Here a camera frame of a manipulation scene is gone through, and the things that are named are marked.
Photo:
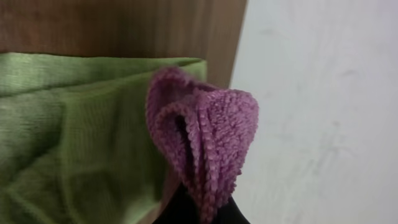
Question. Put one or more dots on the folded green cloth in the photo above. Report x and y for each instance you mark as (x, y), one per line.
(74, 142)

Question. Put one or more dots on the purple cloth with label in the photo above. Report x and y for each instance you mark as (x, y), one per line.
(204, 133)

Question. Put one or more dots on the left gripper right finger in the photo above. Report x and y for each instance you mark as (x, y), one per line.
(230, 214)

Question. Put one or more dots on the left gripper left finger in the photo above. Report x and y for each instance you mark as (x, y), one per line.
(181, 209)

